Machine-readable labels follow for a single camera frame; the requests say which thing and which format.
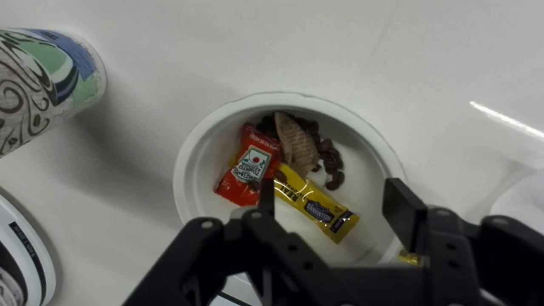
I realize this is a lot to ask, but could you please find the patterned paper cup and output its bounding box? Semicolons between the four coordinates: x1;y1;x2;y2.
0;27;107;159

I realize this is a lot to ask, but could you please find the red ketchup sachet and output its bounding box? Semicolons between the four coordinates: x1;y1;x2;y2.
214;123;283;208

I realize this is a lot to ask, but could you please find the brown sachet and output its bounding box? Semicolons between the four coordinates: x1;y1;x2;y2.
274;111;320;179

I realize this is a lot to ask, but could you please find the small yellow sachet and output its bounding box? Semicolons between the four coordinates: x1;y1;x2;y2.
395;248;424;266

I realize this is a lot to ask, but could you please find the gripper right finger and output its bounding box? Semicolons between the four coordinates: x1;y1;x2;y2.
382;177;544;306

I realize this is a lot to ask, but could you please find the white bowl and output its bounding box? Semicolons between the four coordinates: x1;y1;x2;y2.
172;91;409;286

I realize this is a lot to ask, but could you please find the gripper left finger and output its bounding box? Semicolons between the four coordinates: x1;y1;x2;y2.
122;178;350;306

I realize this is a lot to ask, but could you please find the heap of dark beans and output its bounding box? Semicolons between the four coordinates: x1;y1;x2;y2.
257;113;346;191

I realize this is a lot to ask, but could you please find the long yellow sachet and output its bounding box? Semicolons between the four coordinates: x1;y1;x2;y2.
272;163;361;245

